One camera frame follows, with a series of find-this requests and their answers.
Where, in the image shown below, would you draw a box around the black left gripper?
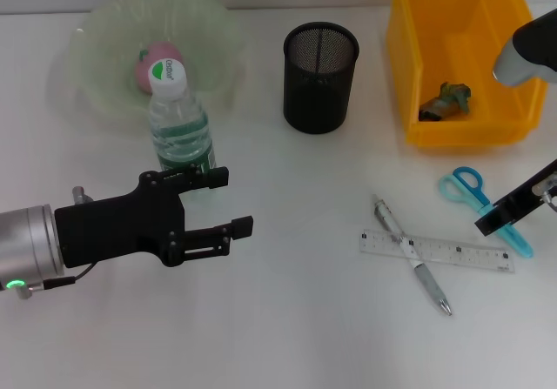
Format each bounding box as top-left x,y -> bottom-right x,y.
54,165 -> 255,270

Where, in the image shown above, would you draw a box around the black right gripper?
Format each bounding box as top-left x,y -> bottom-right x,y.
473,158 -> 557,238

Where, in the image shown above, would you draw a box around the blue handled scissors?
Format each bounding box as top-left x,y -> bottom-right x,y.
438,165 -> 534,259

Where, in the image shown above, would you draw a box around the clear plastic ruler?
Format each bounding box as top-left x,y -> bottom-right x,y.
359,227 -> 516,274

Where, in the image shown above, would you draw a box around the silver ballpoint pen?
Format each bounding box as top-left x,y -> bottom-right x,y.
372,193 -> 453,317

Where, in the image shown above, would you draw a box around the clear green-label water bottle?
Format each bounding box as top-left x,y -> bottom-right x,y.
146,57 -> 218,195

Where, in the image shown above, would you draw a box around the green plastic wrapper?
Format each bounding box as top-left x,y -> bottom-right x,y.
418,82 -> 473,123

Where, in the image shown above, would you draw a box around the pink toy peach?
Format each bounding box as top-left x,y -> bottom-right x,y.
133,40 -> 186,97

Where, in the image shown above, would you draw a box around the black mesh pen holder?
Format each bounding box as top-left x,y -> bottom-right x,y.
282,22 -> 361,136

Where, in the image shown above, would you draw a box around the pale green fruit plate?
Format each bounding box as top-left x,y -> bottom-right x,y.
63,0 -> 247,134

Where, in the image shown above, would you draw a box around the yellow plastic bin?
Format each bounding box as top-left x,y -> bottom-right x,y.
385,0 -> 554,149

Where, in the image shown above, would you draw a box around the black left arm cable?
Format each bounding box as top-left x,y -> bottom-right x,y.
17,261 -> 95,300

